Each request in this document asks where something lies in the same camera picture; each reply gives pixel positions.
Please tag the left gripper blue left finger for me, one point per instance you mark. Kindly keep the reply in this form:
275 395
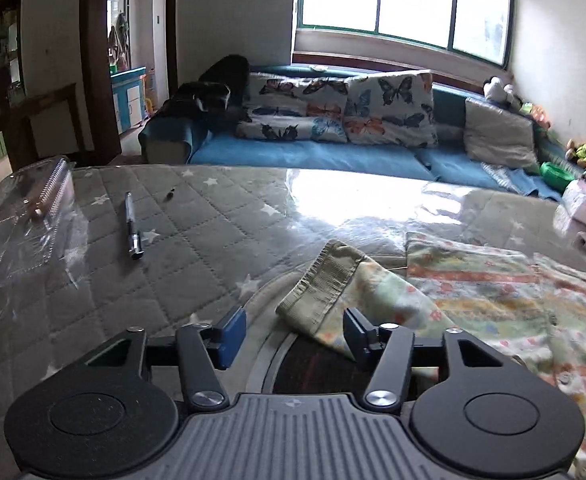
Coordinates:
204 349

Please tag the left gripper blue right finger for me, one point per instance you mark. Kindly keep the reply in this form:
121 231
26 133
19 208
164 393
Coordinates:
386 352

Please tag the patterned green children's jacket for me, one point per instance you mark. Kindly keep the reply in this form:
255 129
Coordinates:
530 308

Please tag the black clothes pile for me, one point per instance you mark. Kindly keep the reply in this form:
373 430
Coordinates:
218 90

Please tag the round black induction cooktop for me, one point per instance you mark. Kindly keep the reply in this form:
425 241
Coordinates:
299 364

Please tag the grey quilted star table mat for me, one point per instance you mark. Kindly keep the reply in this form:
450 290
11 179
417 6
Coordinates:
214 237

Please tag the black pen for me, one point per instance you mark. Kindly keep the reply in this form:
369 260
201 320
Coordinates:
134 238

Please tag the clear plastic box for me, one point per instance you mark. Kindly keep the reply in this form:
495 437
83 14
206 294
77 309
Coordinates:
41 223

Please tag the blue sofa bench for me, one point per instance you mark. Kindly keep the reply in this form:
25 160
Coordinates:
177 141

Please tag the grey plain cushion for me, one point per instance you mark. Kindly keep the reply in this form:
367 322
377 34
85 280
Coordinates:
499 137

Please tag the green plastic bowl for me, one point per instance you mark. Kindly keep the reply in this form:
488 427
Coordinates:
555 177

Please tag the large butterfly pillow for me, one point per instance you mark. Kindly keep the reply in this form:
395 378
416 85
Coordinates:
391 108

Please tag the flat butterfly pillow stack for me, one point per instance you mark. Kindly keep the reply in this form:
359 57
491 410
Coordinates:
281 109

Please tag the blue white cabinet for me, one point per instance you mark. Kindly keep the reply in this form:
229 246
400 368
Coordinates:
129 97

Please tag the white plush toy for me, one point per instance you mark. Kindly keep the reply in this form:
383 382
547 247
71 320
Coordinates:
501 94

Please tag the green framed window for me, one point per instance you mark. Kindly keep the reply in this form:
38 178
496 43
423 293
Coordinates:
479 29

